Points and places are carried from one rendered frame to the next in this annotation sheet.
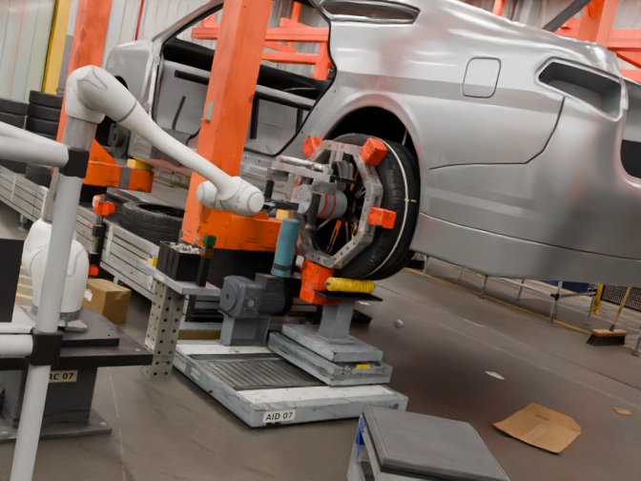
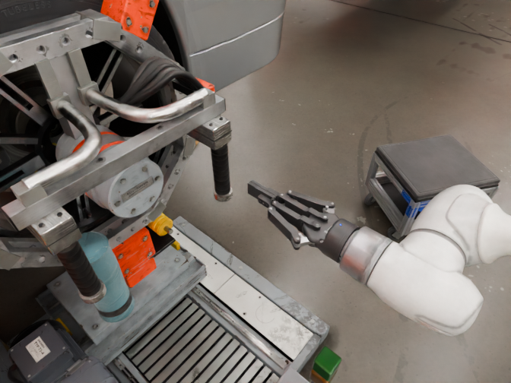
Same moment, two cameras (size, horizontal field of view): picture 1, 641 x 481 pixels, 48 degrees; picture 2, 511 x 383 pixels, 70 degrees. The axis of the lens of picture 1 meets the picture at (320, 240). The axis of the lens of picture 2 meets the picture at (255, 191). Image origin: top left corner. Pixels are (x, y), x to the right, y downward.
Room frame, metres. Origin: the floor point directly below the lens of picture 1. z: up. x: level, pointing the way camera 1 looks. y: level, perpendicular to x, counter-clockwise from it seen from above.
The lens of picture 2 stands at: (2.93, 0.67, 1.35)
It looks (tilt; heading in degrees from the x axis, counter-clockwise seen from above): 44 degrees down; 261
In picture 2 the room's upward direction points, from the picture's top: straight up
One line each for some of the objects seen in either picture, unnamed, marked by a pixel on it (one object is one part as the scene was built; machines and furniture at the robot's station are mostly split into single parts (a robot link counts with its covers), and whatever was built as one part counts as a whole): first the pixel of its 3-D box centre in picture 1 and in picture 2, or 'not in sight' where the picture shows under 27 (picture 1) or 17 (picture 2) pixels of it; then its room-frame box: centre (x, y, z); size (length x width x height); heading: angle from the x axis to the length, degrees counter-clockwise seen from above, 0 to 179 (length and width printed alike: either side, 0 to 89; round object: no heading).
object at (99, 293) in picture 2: (267, 195); (80, 269); (3.17, 0.27, 0.83); 0.04 x 0.04 x 0.16
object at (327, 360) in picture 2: (209, 240); (326, 363); (2.76, 0.42, 0.64); 0.04 x 0.04 x 0.04; 40
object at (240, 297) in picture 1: (261, 310); (65, 377); (3.41, 0.21, 0.26); 0.42 x 0.18 x 0.35; 130
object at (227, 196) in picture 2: (313, 210); (220, 170); (2.91, 0.05, 0.83); 0.04 x 0.04 x 0.16
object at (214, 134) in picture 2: (324, 186); (207, 127); (2.93, 0.03, 0.93); 0.09 x 0.05 x 0.05; 130
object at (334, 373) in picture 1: (328, 356); (125, 286); (3.30, -0.15, 0.13); 0.50 x 0.36 x 0.10; 40
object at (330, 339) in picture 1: (336, 318); (112, 256); (3.30, -0.15, 0.32); 0.40 x 0.30 x 0.28; 40
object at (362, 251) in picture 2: not in sight; (363, 254); (2.69, 0.32, 0.83); 0.09 x 0.06 x 0.09; 40
